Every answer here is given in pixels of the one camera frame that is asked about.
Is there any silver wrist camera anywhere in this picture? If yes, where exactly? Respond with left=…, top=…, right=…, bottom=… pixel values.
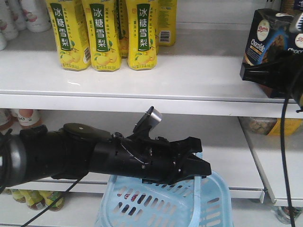
left=133, top=106, right=162, bottom=137

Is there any yellow pear drink bottle right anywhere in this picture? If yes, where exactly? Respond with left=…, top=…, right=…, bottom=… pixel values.
left=126, top=0, right=158, bottom=70

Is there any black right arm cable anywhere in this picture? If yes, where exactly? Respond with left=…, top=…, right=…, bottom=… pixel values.
left=280, top=94, right=296, bottom=227

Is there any light blue plastic basket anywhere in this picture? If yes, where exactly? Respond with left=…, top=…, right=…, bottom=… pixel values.
left=94, top=172, right=233, bottom=227

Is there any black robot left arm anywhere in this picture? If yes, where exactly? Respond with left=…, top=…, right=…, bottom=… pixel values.
left=0, top=123, right=212, bottom=189

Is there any yellow pear drink bottle middle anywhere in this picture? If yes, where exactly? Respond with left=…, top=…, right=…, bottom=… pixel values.
left=82, top=0, right=121, bottom=72

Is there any white supermarket shelf unit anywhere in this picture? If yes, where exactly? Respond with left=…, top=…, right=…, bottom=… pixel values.
left=0, top=21, right=303, bottom=227

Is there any yellow pear drink bottle left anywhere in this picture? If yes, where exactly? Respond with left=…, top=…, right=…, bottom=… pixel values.
left=46, top=0, right=91, bottom=71

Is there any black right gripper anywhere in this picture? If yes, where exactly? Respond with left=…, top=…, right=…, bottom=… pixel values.
left=241, top=12, right=303, bottom=106

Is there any yellow pear drink bottle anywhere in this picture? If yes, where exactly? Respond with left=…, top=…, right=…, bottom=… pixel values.
left=46, top=0, right=91, bottom=71
left=82, top=0, right=121, bottom=72
left=126, top=0, right=158, bottom=70

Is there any Danisa Chocofello cookie box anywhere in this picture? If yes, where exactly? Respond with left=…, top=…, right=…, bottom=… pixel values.
left=239, top=8, right=303, bottom=99

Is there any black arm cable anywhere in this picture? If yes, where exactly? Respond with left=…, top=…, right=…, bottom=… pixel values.
left=21, top=177, right=81, bottom=227
left=280, top=94, right=296, bottom=227

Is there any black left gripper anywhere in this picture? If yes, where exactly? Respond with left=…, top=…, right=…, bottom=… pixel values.
left=111, top=136, right=212, bottom=184

